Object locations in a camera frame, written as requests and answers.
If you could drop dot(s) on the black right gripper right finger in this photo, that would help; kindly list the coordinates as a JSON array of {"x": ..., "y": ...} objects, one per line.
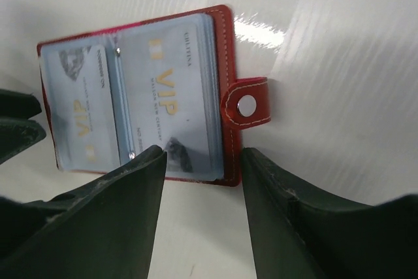
[{"x": 298, "y": 230}]

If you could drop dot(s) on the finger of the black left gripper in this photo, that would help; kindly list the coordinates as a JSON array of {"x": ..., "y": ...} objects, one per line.
[
  {"x": 18, "y": 135},
  {"x": 18, "y": 105}
]

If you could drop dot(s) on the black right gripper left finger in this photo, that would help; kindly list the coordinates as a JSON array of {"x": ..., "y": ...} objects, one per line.
[{"x": 103, "y": 229}]

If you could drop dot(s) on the silver VIP card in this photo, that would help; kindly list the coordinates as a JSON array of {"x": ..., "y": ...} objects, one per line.
[
  {"x": 163, "y": 84},
  {"x": 82, "y": 117}
]

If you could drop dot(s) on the red leather card holder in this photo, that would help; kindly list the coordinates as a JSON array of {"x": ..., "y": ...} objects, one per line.
[{"x": 230, "y": 104}]

